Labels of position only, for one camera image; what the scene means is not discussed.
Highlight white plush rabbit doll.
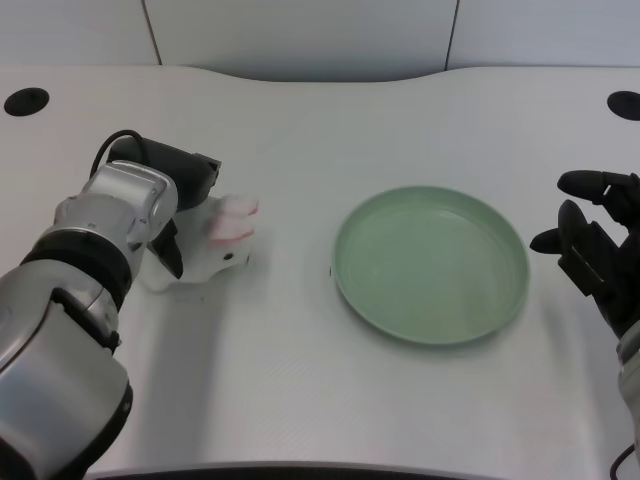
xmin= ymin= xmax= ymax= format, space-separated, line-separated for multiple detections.
xmin=142 ymin=194 xmax=261 ymax=294

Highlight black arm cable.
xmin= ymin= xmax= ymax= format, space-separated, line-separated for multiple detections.
xmin=88 ymin=129 xmax=151 ymax=179
xmin=611 ymin=430 xmax=640 ymax=480

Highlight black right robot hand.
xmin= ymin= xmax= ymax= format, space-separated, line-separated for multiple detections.
xmin=529 ymin=169 xmax=640 ymax=342

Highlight green round plate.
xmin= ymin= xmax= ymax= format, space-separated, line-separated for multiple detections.
xmin=330 ymin=185 xmax=531 ymax=347

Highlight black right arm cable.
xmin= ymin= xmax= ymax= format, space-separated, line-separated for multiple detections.
xmin=611 ymin=430 xmax=640 ymax=480

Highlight black round table grommet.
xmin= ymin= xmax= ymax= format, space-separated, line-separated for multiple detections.
xmin=606 ymin=90 xmax=640 ymax=121
xmin=3 ymin=87 xmax=50 ymax=117

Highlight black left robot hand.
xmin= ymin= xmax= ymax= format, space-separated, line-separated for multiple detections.
xmin=108 ymin=137 xmax=223 ymax=280

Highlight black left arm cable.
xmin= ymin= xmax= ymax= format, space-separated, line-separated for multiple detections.
xmin=88 ymin=129 xmax=151 ymax=179

